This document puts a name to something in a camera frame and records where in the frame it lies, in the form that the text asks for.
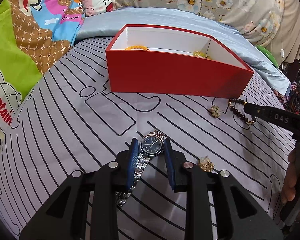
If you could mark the green plush toy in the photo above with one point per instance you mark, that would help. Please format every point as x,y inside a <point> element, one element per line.
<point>265,52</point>

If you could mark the grey striped bedsheet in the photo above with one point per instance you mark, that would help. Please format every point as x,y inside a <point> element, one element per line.
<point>65,130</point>

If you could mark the silver wristwatch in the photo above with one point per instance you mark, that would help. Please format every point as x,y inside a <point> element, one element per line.
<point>151,146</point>

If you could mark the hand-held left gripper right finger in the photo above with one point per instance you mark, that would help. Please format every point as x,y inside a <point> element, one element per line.
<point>170,165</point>

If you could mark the gold flower earring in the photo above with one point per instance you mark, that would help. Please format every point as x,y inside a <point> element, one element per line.
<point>207,166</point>
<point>215,111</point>

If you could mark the person's right hand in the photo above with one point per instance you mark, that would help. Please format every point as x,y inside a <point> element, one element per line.
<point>290,187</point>

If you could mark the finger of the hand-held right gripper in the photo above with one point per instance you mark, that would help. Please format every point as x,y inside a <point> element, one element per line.
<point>270,115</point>

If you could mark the beige curtain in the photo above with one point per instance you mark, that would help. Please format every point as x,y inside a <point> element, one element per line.
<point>295,17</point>

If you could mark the red cardboard box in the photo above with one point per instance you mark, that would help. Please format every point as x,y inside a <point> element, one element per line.
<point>170,75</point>

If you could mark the light blue satin blanket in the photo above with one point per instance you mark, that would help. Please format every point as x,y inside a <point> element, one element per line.
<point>102,22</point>

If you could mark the colourful cartoon printed blanket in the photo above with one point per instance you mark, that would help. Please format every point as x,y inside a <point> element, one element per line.
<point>15,42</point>

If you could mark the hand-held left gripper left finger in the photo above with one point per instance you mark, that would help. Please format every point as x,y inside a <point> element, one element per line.
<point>131,165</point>

